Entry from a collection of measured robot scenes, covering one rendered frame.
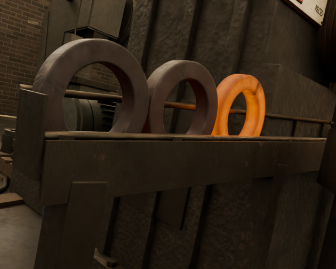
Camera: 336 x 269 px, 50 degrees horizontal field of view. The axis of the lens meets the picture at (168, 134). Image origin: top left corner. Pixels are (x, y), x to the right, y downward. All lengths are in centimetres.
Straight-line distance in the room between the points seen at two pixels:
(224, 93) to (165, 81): 17
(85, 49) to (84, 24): 477
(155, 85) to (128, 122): 8
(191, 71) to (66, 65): 24
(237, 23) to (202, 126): 51
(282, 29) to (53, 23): 487
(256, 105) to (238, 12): 39
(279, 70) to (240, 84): 31
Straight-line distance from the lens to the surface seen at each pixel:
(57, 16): 577
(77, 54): 50
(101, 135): 51
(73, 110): 192
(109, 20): 548
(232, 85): 74
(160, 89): 59
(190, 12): 128
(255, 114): 85
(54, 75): 49
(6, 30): 696
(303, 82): 119
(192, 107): 75
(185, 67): 63
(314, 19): 130
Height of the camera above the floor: 68
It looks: 4 degrees down
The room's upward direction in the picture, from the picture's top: 12 degrees clockwise
